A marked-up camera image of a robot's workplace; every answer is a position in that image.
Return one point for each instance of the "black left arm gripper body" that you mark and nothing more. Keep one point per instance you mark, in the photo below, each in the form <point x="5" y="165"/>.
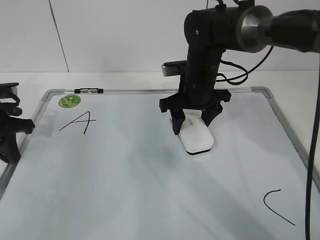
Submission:
<point x="10" y="123"/>

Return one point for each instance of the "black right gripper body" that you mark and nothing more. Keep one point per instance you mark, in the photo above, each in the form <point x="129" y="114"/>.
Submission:
<point x="196" y="86"/>

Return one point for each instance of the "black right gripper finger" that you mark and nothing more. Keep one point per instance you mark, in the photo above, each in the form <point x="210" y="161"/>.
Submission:
<point x="177" y="118"/>
<point x="210" y="113"/>

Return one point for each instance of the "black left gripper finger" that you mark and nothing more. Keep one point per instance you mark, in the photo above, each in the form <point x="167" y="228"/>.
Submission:
<point x="9" y="151"/>

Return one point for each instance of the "white rectangular whiteboard eraser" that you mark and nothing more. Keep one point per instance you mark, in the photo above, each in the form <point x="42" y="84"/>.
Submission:
<point x="194" y="135"/>

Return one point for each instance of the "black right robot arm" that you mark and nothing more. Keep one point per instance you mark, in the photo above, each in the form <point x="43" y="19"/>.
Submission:
<point x="210" y="32"/>

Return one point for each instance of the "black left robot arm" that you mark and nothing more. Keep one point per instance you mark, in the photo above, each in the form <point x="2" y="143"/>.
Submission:
<point x="9" y="91"/>

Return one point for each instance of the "green round magnet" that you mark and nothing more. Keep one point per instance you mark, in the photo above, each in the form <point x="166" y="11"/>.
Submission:
<point x="69" y="101"/>

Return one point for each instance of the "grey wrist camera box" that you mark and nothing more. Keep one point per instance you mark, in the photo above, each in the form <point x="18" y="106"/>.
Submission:
<point x="174" y="68"/>

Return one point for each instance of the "whiteboard with aluminium frame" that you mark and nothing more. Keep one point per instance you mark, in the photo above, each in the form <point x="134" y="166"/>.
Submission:
<point x="111" y="168"/>

